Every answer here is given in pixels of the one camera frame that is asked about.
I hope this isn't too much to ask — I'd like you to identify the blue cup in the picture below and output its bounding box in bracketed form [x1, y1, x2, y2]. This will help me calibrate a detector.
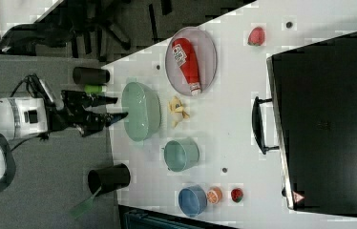
[178, 185, 207, 218]

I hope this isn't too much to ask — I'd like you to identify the large strawberry toy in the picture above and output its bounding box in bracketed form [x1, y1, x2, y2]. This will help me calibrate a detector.
[248, 27, 265, 46]

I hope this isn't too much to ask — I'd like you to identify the black cylinder table clamp upper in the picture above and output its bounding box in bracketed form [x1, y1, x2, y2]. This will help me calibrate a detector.
[73, 67, 110, 85]

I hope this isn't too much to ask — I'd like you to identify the black office chair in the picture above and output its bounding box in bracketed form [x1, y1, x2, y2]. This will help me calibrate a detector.
[0, 0, 131, 61]

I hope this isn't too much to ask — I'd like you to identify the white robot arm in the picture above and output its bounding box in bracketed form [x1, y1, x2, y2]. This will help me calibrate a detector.
[0, 90, 128, 192]

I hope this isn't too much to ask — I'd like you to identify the green marker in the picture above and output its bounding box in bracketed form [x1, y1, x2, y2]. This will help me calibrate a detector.
[84, 85, 107, 94]

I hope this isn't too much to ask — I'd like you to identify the black cylinder table clamp lower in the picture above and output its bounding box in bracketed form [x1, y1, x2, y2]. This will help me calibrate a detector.
[87, 163, 131, 197]

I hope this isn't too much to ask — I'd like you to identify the yellow banana peel toy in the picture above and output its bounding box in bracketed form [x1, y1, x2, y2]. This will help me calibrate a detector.
[168, 96, 190, 128]

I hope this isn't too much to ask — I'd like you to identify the large green bowl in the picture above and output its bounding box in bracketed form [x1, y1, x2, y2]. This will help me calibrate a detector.
[121, 82, 161, 142]

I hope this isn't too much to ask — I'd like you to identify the green cup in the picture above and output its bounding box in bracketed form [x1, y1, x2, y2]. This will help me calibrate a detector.
[163, 137, 200, 173]

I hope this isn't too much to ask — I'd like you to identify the red ketchup bottle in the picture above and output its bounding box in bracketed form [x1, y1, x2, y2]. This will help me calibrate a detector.
[172, 38, 201, 95]

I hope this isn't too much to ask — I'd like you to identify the black cylinder table clamp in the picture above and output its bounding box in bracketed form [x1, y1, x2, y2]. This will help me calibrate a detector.
[73, 67, 110, 85]
[87, 163, 131, 197]

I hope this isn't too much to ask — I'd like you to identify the grey oval plate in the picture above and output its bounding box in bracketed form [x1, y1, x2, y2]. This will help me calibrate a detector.
[165, 27, 217, 96]

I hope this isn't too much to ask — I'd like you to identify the small strawberry toy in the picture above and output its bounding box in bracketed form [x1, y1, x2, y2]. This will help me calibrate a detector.
[231, 188, 243, 203]

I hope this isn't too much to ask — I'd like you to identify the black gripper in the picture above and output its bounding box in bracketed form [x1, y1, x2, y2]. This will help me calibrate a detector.
[47, 90, 128, 137]

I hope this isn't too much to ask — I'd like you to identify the orange slice toy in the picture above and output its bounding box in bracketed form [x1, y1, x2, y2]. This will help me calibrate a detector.
[206, 186, 222, 204]

